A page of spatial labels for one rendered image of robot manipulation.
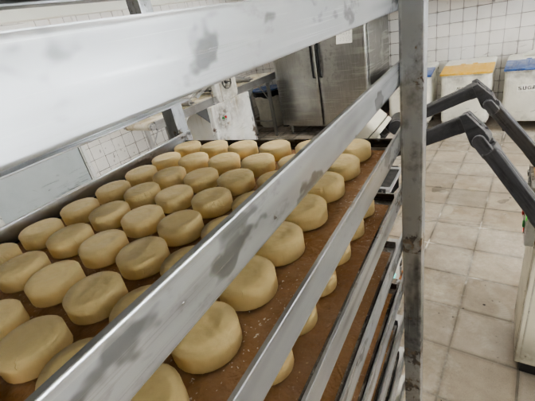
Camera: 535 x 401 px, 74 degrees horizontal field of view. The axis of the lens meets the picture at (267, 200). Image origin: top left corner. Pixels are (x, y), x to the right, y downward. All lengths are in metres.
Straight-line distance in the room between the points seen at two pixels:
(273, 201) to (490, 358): 2.07
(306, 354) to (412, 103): 0.34
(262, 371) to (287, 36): 0.20
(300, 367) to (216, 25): 0.29
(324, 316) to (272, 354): 0.17
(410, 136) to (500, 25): 4.98
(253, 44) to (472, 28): 5.36
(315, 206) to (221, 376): 0.19
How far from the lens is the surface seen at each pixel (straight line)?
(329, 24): 0.29
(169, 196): 0.47
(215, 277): 0.17
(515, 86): 4.94
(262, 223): 0.20
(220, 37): 0.17
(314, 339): 0.38
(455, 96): 1.84
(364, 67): 4.92
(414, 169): 0.56
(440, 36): 5.58
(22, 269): 0.44
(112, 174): 0.64
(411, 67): 0.52
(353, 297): 0.39
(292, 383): 0.35
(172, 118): 0.74
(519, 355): 2.11
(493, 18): 5.49
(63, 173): 4.56
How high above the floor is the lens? 1.69
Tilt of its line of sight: 27 degrees down
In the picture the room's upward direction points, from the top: 12 degrees counter-clockwise
